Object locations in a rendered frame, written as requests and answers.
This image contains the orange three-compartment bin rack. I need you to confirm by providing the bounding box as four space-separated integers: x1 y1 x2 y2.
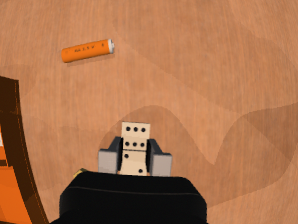
0 76 49 224

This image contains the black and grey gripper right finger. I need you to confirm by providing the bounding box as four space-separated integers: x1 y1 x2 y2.
145 138 173 177

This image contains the orange aa battery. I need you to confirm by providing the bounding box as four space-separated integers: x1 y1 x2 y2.
61 39 114 63

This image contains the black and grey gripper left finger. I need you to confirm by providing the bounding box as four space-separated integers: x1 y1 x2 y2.
98 136 124 174

